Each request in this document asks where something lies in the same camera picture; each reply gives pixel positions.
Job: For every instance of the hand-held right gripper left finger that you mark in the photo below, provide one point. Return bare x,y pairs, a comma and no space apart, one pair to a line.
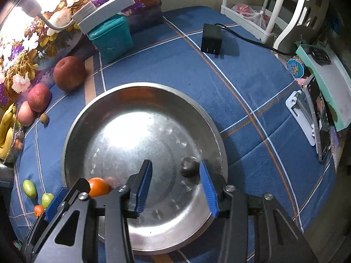
142,189

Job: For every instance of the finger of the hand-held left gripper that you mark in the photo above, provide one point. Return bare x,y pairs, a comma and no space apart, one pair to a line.
54,204
79,186

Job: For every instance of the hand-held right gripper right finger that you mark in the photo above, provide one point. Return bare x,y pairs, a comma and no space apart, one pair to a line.
209,190

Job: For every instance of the green apple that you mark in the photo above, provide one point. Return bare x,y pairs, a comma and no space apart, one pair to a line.
47,198

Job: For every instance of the orange mandarin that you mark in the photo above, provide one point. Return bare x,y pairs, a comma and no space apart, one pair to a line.
38,211
98,187

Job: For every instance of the dark round fruit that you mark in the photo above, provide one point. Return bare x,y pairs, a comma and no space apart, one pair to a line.
188,167

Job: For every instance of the stainless steel bowl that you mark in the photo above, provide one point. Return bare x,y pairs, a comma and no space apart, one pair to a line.
123,142

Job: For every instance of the green plum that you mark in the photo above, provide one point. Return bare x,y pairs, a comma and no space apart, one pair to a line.
29,188

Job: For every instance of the grey metal pot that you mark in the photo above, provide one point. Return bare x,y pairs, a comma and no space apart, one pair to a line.
5,176

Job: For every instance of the small brown kiwi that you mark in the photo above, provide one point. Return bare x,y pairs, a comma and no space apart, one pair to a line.
44,118

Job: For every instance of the bunch of yellow bananas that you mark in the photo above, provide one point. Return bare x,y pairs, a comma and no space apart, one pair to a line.
6,131

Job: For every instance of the pink apple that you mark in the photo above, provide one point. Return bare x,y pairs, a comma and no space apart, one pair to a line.
26,115

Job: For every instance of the large dark red apple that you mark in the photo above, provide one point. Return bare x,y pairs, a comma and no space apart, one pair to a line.
69,73

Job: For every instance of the white tablet stand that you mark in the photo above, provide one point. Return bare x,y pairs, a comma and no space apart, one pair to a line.
297,112

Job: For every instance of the black tablet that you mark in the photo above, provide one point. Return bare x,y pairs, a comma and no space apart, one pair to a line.
319,120

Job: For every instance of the teal plastic container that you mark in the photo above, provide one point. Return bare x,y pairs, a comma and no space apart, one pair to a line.
112,42

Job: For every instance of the blue round packet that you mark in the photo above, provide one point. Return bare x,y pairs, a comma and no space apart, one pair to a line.
294,67

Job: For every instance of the black power adapter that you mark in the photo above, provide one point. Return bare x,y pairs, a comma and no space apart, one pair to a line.
211,39

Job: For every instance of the floral painting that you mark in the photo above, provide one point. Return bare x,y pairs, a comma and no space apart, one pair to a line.
33,41

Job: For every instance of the teal box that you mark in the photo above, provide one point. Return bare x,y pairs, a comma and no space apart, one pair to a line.
331,87

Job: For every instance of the small black device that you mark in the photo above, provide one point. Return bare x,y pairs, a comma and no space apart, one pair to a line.
319,55

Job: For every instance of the white gooseneck desk lamp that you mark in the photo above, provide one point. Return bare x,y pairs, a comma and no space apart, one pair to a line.
107,9

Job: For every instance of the white storage rack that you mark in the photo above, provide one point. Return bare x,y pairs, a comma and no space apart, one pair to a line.
288,27

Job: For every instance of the pink plastic bag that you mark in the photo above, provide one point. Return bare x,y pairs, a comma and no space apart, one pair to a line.
248,12

